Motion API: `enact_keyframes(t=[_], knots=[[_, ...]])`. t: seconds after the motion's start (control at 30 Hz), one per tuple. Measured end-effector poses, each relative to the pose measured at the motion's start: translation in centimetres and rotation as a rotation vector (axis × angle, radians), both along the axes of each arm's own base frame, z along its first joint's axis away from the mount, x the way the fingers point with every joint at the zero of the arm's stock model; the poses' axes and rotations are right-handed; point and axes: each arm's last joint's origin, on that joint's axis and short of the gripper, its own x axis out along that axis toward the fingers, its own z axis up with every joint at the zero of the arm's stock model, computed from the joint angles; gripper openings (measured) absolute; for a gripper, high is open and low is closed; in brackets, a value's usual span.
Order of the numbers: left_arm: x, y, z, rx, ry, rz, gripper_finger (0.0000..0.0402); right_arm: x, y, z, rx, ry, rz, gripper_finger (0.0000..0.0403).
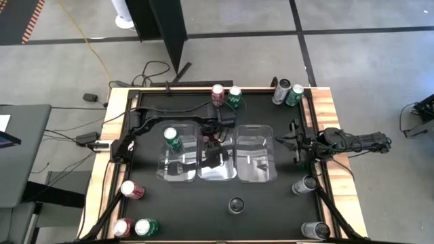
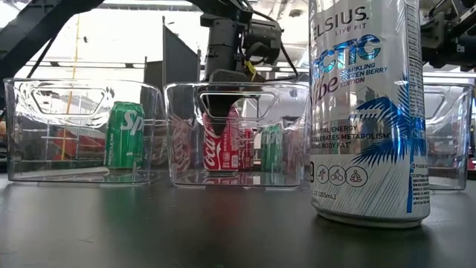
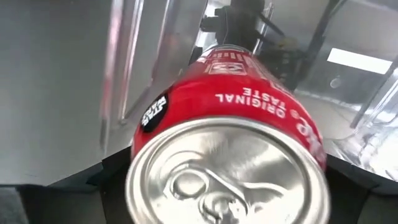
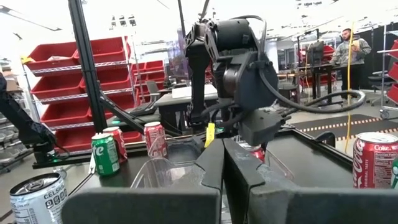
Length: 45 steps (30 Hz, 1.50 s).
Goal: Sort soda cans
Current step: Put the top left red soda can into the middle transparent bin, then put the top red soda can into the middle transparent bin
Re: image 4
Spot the wire shelf rack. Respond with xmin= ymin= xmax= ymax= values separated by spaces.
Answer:
xmin=21 ymin=35 xmax=141 ymax=156

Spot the black frame post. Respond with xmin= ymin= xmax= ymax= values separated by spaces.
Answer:
xmin=67 ymin=0 xmax=109 ymax=134

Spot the yellow tag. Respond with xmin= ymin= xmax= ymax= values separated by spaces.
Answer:
xmin=204 ymin=122 xmax=216 ymax=149

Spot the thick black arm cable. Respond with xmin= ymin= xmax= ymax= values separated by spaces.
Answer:
xmin=229 ymin=14 xmax=367 ymax=118

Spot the distant red bin rack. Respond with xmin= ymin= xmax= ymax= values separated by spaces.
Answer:
xmin=130 ymin=60 xmax=167 ymax=103

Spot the green Sprite can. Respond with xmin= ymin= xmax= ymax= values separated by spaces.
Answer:
xmin=90 ymin=133 xmax=121 ymax=177
xmin=390 ymin=157 xmax=398 ymax=190

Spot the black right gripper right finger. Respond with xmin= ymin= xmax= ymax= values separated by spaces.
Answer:
xmin=223 ymin=139 xmax=398 ymax=224

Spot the white Celsius can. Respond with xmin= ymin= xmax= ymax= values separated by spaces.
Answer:
xmin=9 ymin=172 xmax=69 ymax=224

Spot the metal cart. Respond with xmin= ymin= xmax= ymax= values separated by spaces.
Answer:
xmin=376 ymin=24 xmax=398 ymax=121

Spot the red plastic storage bin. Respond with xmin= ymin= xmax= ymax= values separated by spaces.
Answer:
xmin=79 ymin=67 xmax=133 ymax=93
xmin=73 ymin=36 xmax=132 ymax=63
xmin=53 ymin=126 xmax=96 ymax=154
xmin=26 ymin=42 xmax=79 ymax=72
xmin=122 ymin=130 xmax=144 ymax=144
xmin=30 ymin=73 xmax=85 ymax=101
xmin=40 ymin=98 xmax=93 ymax=128
xmin=88 ymin=90 xmax=140 ymax=121

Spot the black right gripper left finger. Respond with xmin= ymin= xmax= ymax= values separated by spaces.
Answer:
xmin=60 ymin=139 xmax=224 ymax=224

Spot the black table clamp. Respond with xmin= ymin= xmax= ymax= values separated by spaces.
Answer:
xmin=313 ymin=131 xmax=337 ymax=149

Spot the clear plastic bin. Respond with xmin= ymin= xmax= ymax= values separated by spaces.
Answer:
xmin=147 ymin=136 xmax=205 ymax=162
xmin=129 ymin=148 xmax=295 ymax=190

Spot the black diagonal frame brace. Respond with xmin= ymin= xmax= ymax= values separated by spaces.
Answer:
xmin=98 ymin=91 xmax=146 ymax=134

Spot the person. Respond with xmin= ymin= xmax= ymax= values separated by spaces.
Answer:
xmin=329 ymin=27 xmax=373 ymax=102

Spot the black monitor desk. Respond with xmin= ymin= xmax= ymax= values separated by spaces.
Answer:
xmin=297 ymin=63 xmax=343 ymax=101

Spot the grey office chair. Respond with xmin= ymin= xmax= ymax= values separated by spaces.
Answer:
xmin=145 ymin=80 xmax=161 ymax=102

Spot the black monitor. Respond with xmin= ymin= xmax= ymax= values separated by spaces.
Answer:
xmin=307 ymin=40 xmax=325 ymax=67

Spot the black office chair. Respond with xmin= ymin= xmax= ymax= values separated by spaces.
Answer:
xmin=366 ymin=67 xmax=393 ymax=106

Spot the yellow hanging cable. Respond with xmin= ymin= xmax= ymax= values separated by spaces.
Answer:
xmin=343 ymin=21 xmax=356 ymax=154

